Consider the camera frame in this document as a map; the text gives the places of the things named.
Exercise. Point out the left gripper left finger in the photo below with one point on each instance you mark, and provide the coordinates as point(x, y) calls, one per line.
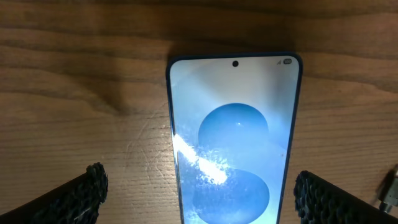
point(75, 202)

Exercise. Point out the blue Galaxy smartphone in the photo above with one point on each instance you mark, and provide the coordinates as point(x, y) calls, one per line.
point(232, 119)

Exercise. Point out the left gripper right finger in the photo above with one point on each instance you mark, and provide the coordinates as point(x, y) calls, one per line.
point(320, 202)

